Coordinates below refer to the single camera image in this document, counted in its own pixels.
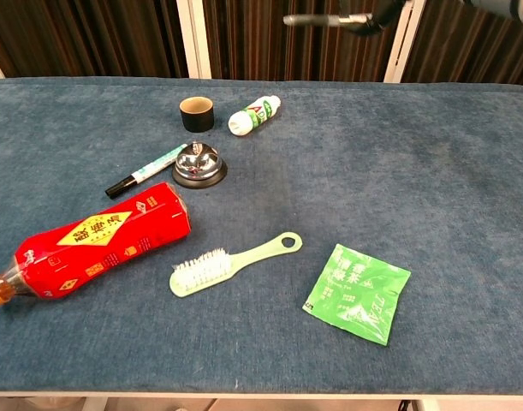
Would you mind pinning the grey gel pen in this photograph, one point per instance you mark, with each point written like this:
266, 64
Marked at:
312, 19

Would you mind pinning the chrome call bell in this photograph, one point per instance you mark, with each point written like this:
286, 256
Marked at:
199, 164

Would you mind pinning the small white green bottle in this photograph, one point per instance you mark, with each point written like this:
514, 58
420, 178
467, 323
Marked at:
252, 114

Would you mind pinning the green tea sachet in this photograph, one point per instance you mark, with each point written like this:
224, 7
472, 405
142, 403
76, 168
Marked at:
355, 295

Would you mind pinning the black capped white marker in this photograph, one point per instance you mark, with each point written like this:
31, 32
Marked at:
147, 170

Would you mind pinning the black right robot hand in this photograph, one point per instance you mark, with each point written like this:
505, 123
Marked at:
385, 15

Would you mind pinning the blue table cloth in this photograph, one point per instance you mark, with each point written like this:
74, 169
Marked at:
436, 240

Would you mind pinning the black cup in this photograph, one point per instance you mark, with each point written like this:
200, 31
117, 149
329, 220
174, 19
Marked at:
197, 115

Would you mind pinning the pale green scrub brush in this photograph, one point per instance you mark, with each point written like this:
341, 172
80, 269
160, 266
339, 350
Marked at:
214, 269

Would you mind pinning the red labelled drink bottle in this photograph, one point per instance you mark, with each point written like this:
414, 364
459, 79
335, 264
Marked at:
94, 244

